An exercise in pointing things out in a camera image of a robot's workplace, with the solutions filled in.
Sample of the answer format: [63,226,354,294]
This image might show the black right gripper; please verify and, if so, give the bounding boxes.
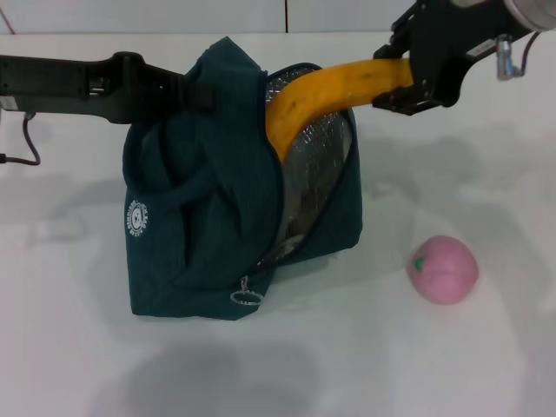
[371,0,516,117]

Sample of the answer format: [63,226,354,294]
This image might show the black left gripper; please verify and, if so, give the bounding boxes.
[0,51,216,125]

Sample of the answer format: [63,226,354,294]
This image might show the yellow banana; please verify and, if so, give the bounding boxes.
[264,58,416,164]

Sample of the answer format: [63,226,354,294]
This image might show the dark teal insulated lunch bag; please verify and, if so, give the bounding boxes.
[122,36,364,323]

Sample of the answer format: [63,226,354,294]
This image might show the pink toy peach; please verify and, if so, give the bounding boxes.
[407,235,481,307]

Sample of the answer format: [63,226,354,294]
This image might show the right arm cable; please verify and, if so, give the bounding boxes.
[510,30,542,77]

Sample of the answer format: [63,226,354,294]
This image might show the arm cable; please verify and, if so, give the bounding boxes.
[510,30,542,77]
[0,111,43,167]

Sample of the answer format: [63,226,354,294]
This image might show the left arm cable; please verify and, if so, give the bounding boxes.
[0,111,43,167]

